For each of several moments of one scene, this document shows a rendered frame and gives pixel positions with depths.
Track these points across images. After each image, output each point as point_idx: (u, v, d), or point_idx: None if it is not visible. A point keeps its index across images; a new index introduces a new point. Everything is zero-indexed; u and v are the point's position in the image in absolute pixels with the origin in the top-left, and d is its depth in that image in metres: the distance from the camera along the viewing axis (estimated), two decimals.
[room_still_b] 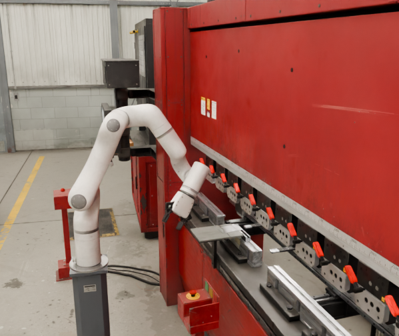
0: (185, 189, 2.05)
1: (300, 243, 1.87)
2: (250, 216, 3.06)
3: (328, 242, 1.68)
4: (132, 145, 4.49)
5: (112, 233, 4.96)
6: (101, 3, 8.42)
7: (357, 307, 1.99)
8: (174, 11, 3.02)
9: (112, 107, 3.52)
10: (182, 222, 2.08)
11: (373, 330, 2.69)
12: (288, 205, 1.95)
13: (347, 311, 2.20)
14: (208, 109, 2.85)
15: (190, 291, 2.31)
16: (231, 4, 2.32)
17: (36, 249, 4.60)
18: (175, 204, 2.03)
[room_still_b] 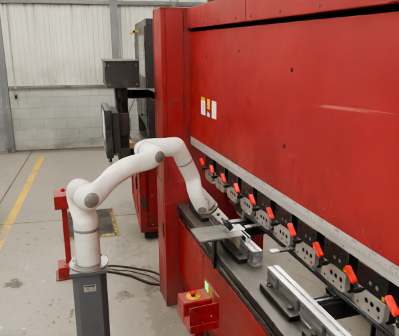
0: None
1: (300, 243, 1.87)
2: (250, 216, 3.06)
3: (328, 242, 1.68)
4: (132, 145, 4.49)
5: (112, 233, 4.96)
6: (101, 3, 8.42)
7: (357, 307, 1.99)
8: (174, 11, 3.02)
9: (112, 107, 3.52)
10: (226, 225, 2.57)
11: (373, 330, 2.69)
12: (288, 205, 1.95)
13: (347, 311, 2.20)
14: (208, 109, 2.85)
15: (190, 291, 2.31)
16: (231, 4, 2.32)
17: (36, 249, 4.60)
18: None
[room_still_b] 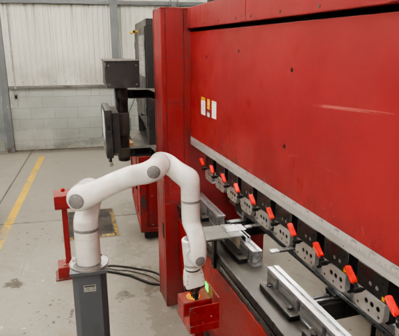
0: (186, 268, 2.13)
1: (300, 243, 1.87)
2: (250, 216, 3.06)
3: (328, 242, 1.68)
4: (132, 145, 4.49)
5: (112, 233, 4.96)
6: (101, 3, 8.42)
7: (357, 307, 1.99)
8: (174, 11, 3.02)
9: (112, 107, 3.52)
10: (196, 292, 2.19)
11: (373, 330, 2.69)
12: (288, 205, 1.95)
13: (347, 311, 2.20)
14: (208, 109, 2.85)
15: (190, 291, 2.31)
16: (231, 4, 2.32)
17: (36, 249, 4.60)
18: (186, 284, 2.15)
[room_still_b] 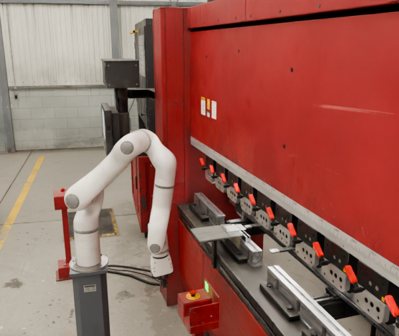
0: (152, 255, 2.05)
1: (300, 243, 1.87)
2: (250, 216, 3.06)
3: (328, 242, 1.68)
4: None
5: (112, 233, 4.96)
6: (101, 3, 8.42)
7: (357, 307, 1.99)
8: (174, 11, 3.02)
9: (112, 107, 3.52)
10: (164, 279, 2.11)
11: (373, 330, 2.69)
12: (288, 205, 1.95)
13: (347, 311, 2.20)
14: (208, 109, 2.85)
15: (190, 291, 2.31)
16: (231, 4, 2.32)
17: (36, 249, 4.60)
18: (152, 271, 2.07)
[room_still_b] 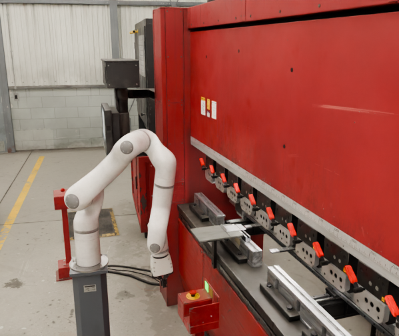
0: (152, 254, 2.05)
1: (300, 243, 1.87)
2: (250, 216, 3.06)
3: (328, 242, 1.68)
4: None
5: (112, 233, 4.96)
6: (101, 3, 8.42)
7: (357, 307, 1.99)
8: (174, 11, 3.02)
9: (112, 107, 3.52)
10: (164, 279, 2.11)
11: (373, 330, 2.69)
12: (288, 205, 1.95)
13: (347, 311, 2.20)
14: (208, 109, 2.85)
15: (190, 291, 2.31)
16: (231, 4, 2.32)
17: (36, 249, 4.60)
18: (152, 271, 2.07)
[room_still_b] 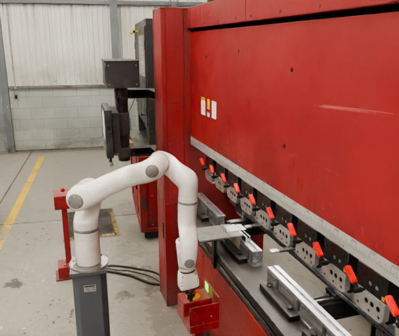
0: (180, 269, 2.12)
1: (300, 243, 1.87)
2: (250, 216, 3.06)
3: (328, 242, 1.68)
4: (132, 145, 4.49)
5: (112, 233, 4.96)
6: (101, 3, 8.42)
7: (357, 307, 1.99)
8: (174, 11, 3.02)
9: (112, 107, 3.52)
10: (190, 293, 2.18)
11: (373, 330, 2.69)
12: (288, 205, 1.95)
13: (347, 311, 2.20)
14: (208, 109, 2.85)
15: None
16: (231, 4, 2.32)
17: (36, 249, 4.60)
18: (180, 285, 2.14)
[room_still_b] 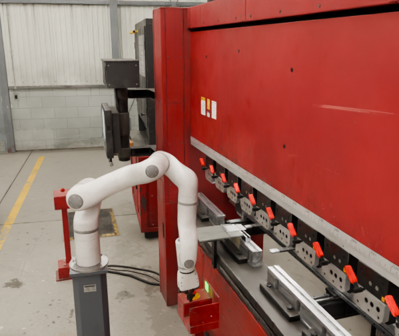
0: (180, 270, 2.12)
1: (300, 243, 1.87)
2: (250, 216, 3.06)
3: (328, 242, 1.68)
4: (132, 145, 4.49)
5: (112, 233, 4.96)
6: (101, 3, 8.42)
7: (357, 307, 1.99)
8: (174, 11, 3.02)
9: (112, 107, 3.52)
10: (190, 293, 2.18)
11: (373, 330, 2.69)
12: (288, 205, 1.95)
13: (347, 311, 2.20)
14: (208, 109, 2.85)
15: None
16: (231, 4, 2.32)
17: (36, 249, 4.60)
18: (180, 286, 2.14)
